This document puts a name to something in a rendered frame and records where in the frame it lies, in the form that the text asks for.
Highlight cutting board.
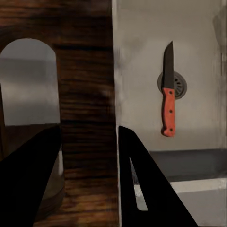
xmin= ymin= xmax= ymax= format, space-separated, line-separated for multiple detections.
xmin=0 ymin=0 xmax=120 ymax=227

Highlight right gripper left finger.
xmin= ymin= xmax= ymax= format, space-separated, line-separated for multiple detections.
xmin=0 ymin=126 xmax=62 ymax=227

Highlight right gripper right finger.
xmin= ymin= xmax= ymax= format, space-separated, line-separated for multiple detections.
xmin=118 ymin=125 xmax=198 ymax=227

